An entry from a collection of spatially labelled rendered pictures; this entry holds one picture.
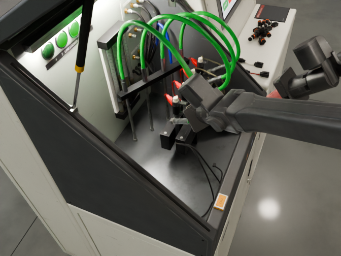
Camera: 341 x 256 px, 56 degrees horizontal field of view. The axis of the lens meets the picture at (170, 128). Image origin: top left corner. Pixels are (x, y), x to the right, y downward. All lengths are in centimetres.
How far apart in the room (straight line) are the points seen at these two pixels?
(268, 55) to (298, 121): 110
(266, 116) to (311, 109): 8
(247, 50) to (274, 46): 13
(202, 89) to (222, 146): 67
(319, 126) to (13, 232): 208
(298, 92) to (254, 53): 73
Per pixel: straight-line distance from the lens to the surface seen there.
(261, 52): 159
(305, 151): 251
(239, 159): 115
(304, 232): 215
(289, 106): 53
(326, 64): 85
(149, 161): 130
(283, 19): 187
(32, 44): 88
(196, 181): 123
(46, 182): 125
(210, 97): 69
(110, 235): 137
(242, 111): 59
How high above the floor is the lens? 185
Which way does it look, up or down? 47 degrees down
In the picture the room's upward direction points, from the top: 5 degrees counter-clockwise
